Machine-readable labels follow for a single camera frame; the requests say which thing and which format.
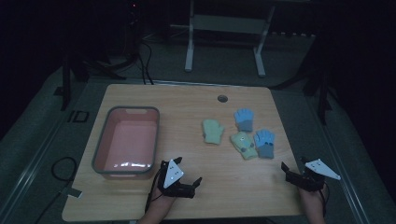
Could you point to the pink basin with grey rim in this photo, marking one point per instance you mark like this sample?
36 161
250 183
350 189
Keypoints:
127 146

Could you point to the grey tape strip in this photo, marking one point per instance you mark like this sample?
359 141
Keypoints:
72 192

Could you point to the black stand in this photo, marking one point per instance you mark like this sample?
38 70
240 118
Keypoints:
322 93
66 84

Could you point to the black floor bracket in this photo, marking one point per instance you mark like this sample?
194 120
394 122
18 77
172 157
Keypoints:
78 116

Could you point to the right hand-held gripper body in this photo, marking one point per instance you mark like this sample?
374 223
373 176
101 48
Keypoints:
320 168

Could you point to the plain blue knit glove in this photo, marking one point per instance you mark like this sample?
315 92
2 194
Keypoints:
244 119

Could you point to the person's left hand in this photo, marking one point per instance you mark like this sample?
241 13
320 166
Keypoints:
158 202

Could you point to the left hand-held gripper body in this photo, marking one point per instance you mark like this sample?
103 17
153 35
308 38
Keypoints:
172 174

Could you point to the dark equipment with red light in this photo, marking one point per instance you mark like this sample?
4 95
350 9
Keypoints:
134 28

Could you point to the plain green knit glove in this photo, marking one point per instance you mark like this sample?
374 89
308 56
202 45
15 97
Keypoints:
212 132

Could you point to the round table grommet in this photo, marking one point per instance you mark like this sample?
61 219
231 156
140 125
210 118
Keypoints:
222 99

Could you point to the green glove with face print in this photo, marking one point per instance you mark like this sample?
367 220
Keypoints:
244 146

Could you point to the blue glove with dark dots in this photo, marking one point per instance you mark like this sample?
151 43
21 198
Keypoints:
265 144

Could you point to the white metal desk frame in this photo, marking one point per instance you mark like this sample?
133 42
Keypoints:
229 24

